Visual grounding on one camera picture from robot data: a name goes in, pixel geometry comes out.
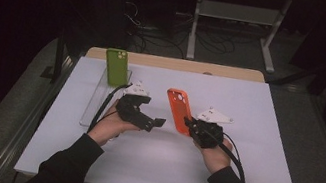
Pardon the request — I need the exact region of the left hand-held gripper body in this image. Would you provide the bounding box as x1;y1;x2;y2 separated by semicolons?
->
111;77;161;133

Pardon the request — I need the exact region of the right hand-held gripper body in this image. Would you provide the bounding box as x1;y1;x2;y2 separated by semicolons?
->
188;103;236;153

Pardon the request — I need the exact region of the orange phone case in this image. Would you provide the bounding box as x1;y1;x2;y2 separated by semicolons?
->
159;86;199;137

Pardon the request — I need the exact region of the clear plastic storage tray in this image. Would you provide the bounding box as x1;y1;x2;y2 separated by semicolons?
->
78;62;133;134

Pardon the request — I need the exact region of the green phone case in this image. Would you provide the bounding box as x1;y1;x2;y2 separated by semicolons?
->
99;46;135;89

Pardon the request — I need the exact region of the person's left hand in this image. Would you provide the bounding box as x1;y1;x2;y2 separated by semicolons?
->
85;95;147;153

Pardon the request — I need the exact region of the person's right hand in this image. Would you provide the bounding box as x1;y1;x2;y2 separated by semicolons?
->
192;133;236;178

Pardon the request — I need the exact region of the white tabletop board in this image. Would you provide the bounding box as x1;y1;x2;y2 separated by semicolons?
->
13;42;323;183

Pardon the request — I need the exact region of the left hand-held gripper cable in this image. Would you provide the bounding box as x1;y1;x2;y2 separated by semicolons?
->
87;77;133;139

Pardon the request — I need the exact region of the hand-held gripper cable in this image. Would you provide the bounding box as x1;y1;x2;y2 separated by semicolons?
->
87;77;133;139
200;128;255;183

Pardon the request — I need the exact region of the right hand-held gripper cable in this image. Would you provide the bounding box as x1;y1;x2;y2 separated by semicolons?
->
200;128;255;183

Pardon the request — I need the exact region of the bundle of black floor cables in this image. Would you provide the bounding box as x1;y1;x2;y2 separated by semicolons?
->
117;3;242;69

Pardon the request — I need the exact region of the white metal desk frame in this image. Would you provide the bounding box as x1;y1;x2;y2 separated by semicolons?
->
185;0;293;75

